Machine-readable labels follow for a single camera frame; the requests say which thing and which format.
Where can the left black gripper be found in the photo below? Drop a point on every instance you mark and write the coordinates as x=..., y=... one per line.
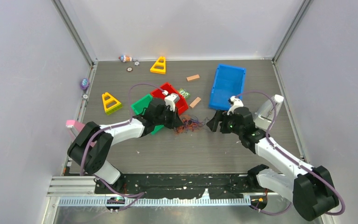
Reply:
x=175, y=121

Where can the small figurine toy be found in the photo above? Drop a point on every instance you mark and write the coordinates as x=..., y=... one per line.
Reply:
x=125, y=58

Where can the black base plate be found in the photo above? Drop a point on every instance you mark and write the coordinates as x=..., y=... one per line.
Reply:
x=182, y=186

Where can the yellow triangle block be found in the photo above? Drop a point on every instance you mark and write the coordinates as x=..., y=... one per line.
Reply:
x=110, y=103
x=159, y=67

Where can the pink tape dispenser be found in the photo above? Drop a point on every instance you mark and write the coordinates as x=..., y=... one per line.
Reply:
x=74, y=128

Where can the purple round toy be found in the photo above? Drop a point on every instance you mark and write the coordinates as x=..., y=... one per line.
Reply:
x=84, y=84

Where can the yellow triangle block far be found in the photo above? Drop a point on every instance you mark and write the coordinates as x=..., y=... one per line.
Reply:
x=159, y=67

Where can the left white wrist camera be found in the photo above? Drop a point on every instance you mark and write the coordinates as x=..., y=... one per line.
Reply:
x=170, y=100

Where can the red plastic bin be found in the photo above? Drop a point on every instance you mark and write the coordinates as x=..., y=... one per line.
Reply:
x=181, y=104

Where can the wooden block near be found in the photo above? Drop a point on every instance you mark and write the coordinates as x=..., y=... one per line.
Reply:
x=195, y=102

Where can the green small toy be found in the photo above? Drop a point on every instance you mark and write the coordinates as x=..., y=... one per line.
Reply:
x=184, y=93

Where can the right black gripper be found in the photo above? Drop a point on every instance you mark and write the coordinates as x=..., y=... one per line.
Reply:
x=219, y=116

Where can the white tape dispenser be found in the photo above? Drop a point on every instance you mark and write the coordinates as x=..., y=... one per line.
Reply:
x=264, y=116

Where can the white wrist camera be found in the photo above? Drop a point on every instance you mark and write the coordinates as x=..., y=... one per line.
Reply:
x=170, y=100
x=235, y=103

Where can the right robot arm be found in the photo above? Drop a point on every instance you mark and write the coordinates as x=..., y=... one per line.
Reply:
x=309, y=189

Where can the yellow triangle block near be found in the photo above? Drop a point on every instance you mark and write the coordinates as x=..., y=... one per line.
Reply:
x=110, y=103

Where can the blue plastic bin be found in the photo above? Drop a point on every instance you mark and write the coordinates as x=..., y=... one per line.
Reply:
x=228, y=81

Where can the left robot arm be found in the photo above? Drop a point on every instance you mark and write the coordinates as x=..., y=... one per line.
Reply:
x=92, y=145

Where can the wooden block far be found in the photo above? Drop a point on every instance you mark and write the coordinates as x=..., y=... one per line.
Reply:
x=193, y=78

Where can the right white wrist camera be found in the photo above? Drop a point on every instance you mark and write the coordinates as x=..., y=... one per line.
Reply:
x=235, y=103

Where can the green plastic bin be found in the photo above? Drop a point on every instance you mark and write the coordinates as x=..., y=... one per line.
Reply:
x=139, y=106

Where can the wooden block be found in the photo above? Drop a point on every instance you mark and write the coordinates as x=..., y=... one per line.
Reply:
x=193, y=78
x=195, y=102

